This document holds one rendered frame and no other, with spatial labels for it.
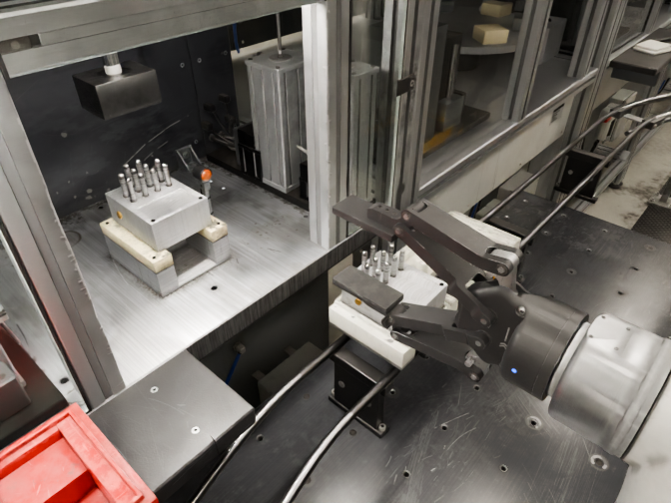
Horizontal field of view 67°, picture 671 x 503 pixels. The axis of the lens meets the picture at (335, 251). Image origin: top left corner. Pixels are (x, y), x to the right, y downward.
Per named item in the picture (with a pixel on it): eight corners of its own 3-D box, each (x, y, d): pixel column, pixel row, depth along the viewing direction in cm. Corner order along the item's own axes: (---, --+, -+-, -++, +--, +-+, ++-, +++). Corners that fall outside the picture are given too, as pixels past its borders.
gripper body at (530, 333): (572, 367, 44) (475, 315, 48) (604, 293, 38) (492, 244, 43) (534, 424, 39) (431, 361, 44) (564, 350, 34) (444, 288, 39)
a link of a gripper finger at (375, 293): (403, 293, 51) (403, 299, 51) (349, 263, 54) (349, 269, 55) (385, 309, 49) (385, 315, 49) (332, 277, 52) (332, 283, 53)
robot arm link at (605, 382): (693, 320, 36) (606, 283, 39) (655, 403, 30) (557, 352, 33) (645, 400, 41) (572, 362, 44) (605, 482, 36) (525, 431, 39)
